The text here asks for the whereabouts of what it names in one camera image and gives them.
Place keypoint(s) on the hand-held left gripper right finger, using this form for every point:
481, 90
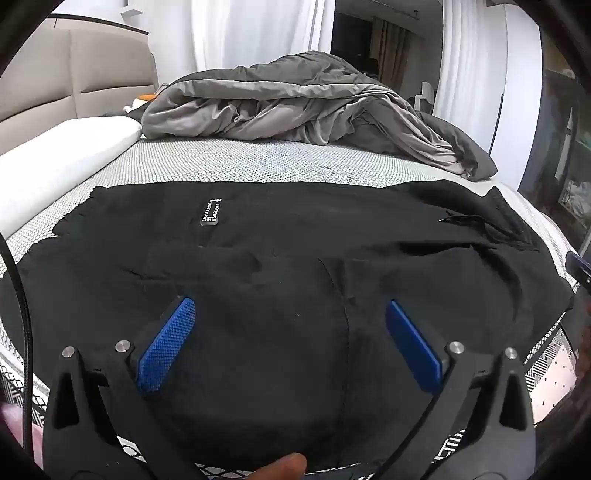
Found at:
413, 346

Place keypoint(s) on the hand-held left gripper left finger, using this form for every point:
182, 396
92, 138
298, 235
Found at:
166, 344

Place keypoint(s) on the black pants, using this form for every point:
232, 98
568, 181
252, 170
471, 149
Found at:
277, 258

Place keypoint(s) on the person's left hand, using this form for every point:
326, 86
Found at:
281, 467

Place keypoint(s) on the black white patterned bedsheet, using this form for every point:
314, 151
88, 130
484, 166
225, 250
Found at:
551, 369

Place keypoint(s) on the dark glass cabinet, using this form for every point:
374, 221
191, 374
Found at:
561, 143

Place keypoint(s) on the white pillow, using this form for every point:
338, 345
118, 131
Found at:
60, 161

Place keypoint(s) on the bed with white mesh mat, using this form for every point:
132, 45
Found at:
277, 159

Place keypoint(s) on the white curtain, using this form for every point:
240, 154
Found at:
480, 74
240, 32

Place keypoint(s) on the white chair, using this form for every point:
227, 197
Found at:
424, 98

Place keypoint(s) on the orange white toy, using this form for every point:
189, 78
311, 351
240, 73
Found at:
141, 100

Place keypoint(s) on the grey duvet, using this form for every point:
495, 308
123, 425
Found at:
300, 106

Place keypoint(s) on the beige padded headboard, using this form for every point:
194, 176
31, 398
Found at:
69, 74

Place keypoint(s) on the brown curtain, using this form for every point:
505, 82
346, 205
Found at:
392, 46

